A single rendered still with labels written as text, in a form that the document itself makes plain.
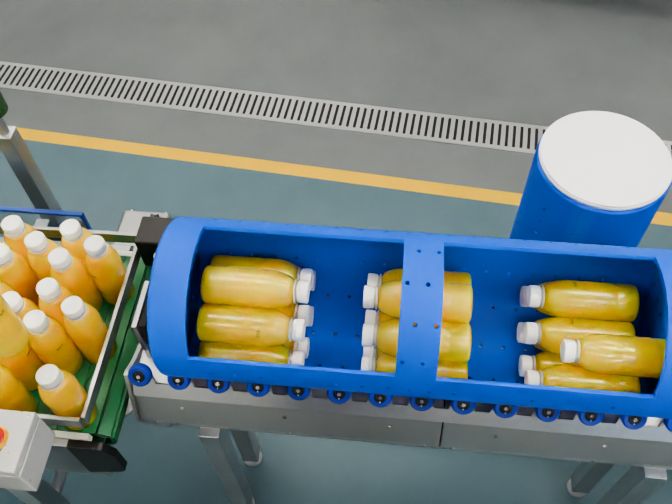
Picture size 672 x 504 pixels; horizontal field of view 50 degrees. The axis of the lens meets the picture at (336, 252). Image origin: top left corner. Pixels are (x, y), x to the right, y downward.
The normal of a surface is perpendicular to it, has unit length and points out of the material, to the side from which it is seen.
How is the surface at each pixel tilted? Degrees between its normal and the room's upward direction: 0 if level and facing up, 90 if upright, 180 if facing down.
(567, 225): 90
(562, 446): 70
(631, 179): 0
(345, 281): 54
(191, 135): 0
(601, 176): 0
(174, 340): 59
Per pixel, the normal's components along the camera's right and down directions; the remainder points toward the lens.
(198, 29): -0.02, -0.57
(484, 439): -0.11, 0.58
